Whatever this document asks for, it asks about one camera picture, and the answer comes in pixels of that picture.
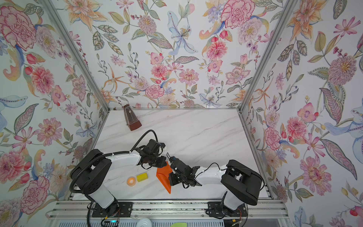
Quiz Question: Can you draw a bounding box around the orange square paper sheet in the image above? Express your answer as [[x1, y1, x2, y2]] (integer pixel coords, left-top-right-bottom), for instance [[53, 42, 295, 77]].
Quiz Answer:
[[156, 162, 173, 194]]

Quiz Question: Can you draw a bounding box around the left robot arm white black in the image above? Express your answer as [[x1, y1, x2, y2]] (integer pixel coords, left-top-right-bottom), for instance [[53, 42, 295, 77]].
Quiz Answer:
[[70, 139, 167, 210]]

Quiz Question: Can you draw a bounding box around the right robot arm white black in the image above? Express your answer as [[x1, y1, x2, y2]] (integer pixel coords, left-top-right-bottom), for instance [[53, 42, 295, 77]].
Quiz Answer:
[[169, 157, 264, 211]]

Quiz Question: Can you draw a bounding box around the yellow rectangular block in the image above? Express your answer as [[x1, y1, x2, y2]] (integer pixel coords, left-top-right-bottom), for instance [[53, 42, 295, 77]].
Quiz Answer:
[[136, 173, 148, 182]]

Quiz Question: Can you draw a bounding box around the orange tape roll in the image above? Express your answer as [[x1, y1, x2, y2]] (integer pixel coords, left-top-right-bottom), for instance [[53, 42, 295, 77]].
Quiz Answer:
[[126, 176, 137, 187]]

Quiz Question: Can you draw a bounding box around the brown wooden metronome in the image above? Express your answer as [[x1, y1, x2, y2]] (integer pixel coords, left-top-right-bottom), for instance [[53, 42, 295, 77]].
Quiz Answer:
[[123, 105, 142, 131]]

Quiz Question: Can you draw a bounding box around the green object at edge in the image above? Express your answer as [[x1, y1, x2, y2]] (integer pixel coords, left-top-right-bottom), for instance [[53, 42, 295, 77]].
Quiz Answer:
[[170, 222, 188, 227]]

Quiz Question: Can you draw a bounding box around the white round object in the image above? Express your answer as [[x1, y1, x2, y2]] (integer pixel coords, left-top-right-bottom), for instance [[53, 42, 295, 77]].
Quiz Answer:
[[136, 218, 153, 227]]

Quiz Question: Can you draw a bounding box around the black corrugated cable conduit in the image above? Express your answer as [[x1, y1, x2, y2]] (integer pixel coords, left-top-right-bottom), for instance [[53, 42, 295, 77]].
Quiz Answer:
[[68, 130, 159, 194]]

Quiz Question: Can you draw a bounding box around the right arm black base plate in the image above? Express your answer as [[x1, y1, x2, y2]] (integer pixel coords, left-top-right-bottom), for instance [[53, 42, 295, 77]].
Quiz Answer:
[[206, 201, 248, 219]]

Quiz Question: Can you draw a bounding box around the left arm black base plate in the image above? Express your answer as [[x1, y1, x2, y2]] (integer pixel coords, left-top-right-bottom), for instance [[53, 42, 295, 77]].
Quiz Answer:
[[92, 201, 133, 218]]

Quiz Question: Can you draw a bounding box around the aluminium front rail frame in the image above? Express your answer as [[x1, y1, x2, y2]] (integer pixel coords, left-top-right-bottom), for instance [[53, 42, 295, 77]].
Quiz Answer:
[[45, 198, 289, 220]]

